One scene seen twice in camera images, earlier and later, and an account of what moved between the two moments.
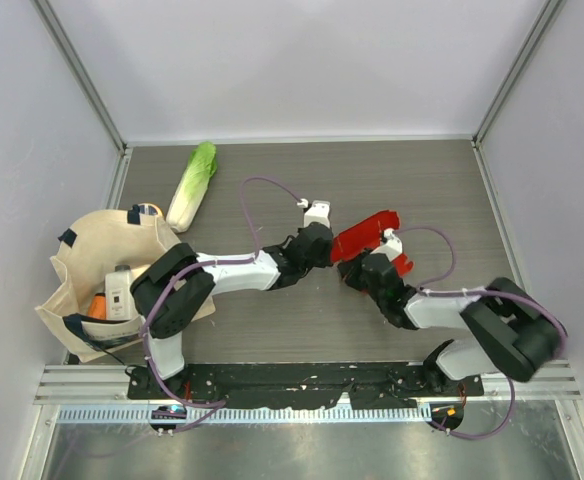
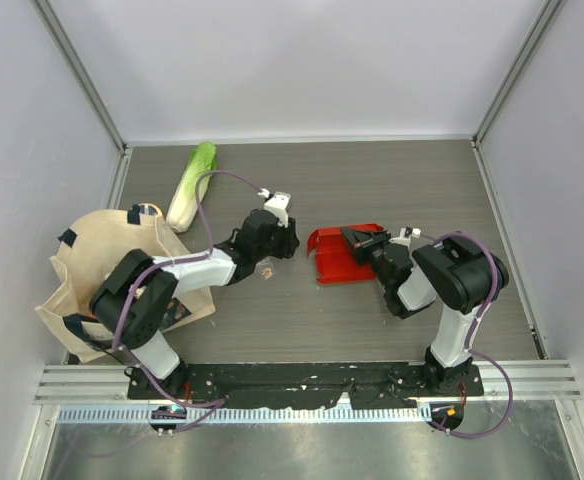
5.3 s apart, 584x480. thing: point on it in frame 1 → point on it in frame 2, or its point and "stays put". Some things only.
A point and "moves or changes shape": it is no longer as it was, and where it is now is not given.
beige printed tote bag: (87, 248) stays put
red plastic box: (367, 236) moves or changes shape
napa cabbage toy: (187, 201) stays put
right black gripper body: (355, 276) → (370, 254)
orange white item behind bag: (151, 209) stays put
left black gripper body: (323, 261) → (281, 242)
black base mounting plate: (368, 385) stays put
